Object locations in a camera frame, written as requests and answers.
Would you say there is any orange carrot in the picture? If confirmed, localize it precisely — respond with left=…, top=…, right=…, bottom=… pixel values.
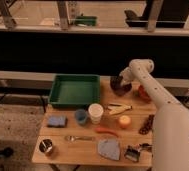
left=94, top=127, right=119, bottom=137

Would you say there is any white paper cup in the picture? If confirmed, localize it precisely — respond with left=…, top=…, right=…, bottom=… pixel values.
left=88, top=103, right=104, bottom=124

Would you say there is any dark grape bunch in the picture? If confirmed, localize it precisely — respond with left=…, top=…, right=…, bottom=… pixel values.
left=139, top=115, right=154, bottom=135

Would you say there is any small metal cup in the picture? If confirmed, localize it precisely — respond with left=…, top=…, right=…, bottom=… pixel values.
left=39, top=139, right=53, bottom=155

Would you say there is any blue sponge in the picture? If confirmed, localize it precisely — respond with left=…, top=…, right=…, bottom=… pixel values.
left=47, top=116, right=67, bottom=127

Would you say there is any blue grey cloth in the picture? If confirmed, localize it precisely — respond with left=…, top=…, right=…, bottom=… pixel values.
left=97, top=139, right=120, bottom=161

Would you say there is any purple bowl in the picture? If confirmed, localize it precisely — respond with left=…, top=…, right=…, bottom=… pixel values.
left=110, top=76, right=132, bottom=96

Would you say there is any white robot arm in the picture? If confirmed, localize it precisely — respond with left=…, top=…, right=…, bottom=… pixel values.
left=120, top=59, right=189, bottom=171

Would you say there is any metal spoon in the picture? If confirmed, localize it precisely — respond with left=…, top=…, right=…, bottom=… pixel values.
left=64, top=135, right=95, bottom=142

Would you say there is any black handled tool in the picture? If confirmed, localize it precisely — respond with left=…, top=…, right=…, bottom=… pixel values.
left=139, top=143, right=152, bottom=152

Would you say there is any orange round fruit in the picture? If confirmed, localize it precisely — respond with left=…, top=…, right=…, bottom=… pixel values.
left=118, top=115, right=131, bottom=129

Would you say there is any green plastic tray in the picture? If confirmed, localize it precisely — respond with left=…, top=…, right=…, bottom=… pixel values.
left=48, top=74, right=100, bottom=108

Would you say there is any banana peel toy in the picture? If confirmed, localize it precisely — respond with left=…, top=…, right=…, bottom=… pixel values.
left=108, top=104, right=132, bottom=115

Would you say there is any blue plastic cup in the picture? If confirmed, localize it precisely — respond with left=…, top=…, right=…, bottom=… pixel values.
left=75, top=109, right=88, bottom=126

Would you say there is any red bowl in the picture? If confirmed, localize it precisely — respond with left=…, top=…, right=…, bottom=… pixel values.
left=138, top=85, right=151, bottom=102

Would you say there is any black object on shelf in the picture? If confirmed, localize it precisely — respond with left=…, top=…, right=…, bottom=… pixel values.
left=124, top=0, right=189, bottom=28

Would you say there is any green box on shelf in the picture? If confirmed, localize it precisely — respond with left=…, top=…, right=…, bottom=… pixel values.
left=74, top=15, right=97, bottom=26

